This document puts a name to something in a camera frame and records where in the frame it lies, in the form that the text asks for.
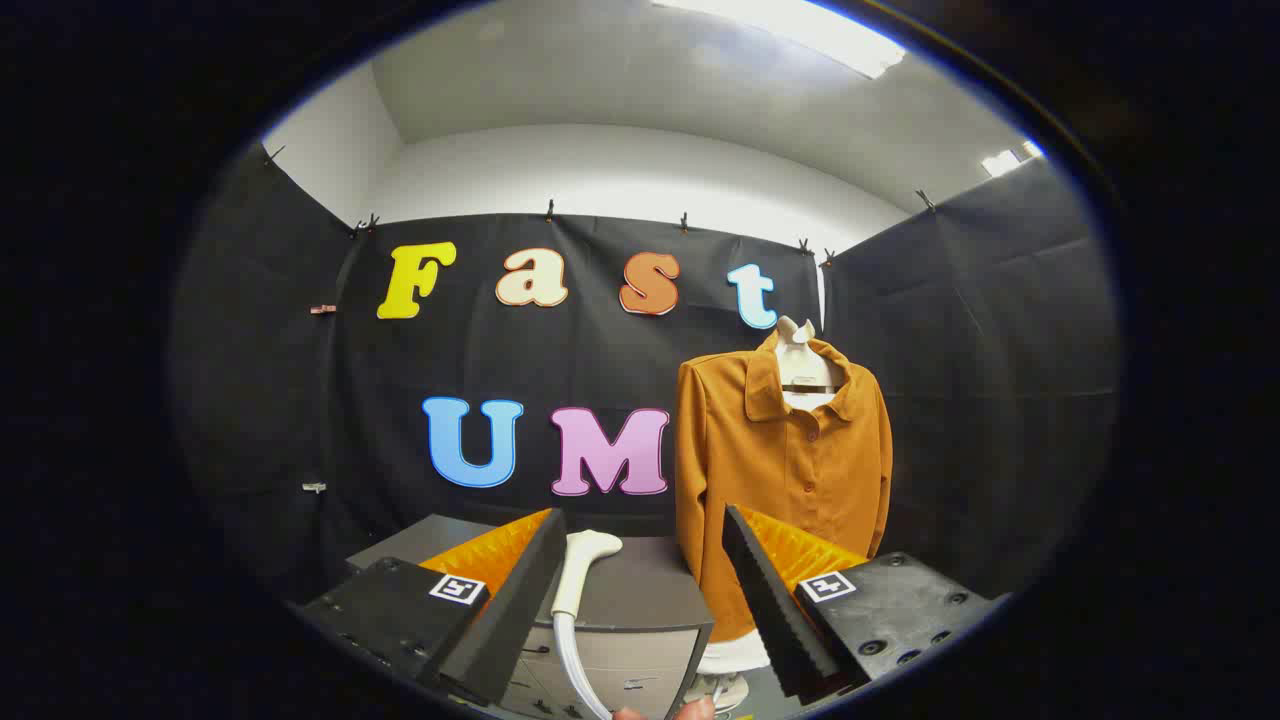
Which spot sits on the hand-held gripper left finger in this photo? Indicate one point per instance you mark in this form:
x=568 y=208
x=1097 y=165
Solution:
x=510 y=620

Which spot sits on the long ceiling light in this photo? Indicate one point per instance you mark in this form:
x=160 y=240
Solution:
x=800 y=30

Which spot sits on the orange-brown button shirt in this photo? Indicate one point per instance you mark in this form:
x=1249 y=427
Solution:
x=790 y=480

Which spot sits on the row of black cloth clips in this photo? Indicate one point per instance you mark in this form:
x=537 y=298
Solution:
x=549 y=210

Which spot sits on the grey drawer cabinet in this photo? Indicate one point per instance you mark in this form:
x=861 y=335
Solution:
x=640 y=590

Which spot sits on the black backdrop cloth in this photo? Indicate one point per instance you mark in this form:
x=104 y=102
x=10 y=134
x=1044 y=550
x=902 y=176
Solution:
x=600 y=370

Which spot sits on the small ceiling light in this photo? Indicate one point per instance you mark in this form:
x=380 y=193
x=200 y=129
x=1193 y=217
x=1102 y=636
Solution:
x=1005 y=160

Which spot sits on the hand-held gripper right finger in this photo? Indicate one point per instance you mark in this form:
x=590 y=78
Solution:
x=780 y=620

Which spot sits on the white mannequin torso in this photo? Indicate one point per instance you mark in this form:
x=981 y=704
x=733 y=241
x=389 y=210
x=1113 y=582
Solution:
x=797 y=350

